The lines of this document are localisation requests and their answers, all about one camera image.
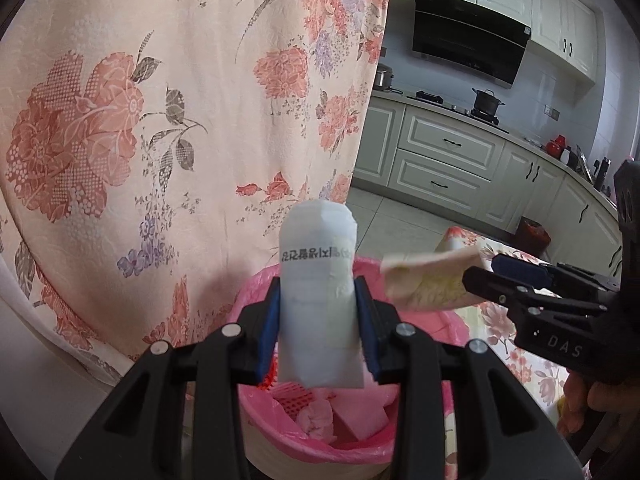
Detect black cooking pot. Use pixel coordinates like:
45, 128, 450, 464
472, 88, 506, 117

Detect small red waste bin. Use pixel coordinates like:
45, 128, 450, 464
515, 216, 548, 256

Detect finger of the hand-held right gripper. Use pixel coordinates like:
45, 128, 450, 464
491, 254, 618, 306
462, 266, 621, 386

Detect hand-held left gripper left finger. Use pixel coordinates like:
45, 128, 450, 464
54, 276, 281, 480

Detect black gas stove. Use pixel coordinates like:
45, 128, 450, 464
415, 90, 501, 123

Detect white paper towel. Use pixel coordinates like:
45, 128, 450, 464
297, 395, 337, 443

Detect trash bin with pink bag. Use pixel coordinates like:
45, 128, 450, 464
227, 255, 468, 480

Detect small white foam block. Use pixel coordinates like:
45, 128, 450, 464
332, 392, 396, 441

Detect black range hood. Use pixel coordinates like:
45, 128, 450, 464
412, 0, 532, 88

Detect floral curtain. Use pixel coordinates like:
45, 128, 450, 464
0, 0, 393, 401

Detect white upper kitchen cabinets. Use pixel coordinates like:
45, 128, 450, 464
415, 0, 598, 81

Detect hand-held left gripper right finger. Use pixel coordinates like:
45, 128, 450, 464
352, 276, 583, 480

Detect white kitchen cabinets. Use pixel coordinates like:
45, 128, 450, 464
352, 95, 626, 271
415, 0, 598, 81

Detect person's right hand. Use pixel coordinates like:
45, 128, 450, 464
562, 367, 640, 461

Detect white lower kitchen cabinets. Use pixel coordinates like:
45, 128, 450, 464
352, 95, 626, 271

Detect pale yellow white packet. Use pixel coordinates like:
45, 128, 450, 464
380, 247, 483, 313

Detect pink foam fruit net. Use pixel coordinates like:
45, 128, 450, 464
257, 360, 313, 413

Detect white packet with black lettering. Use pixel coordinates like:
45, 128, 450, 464
277, 200, 366, 390

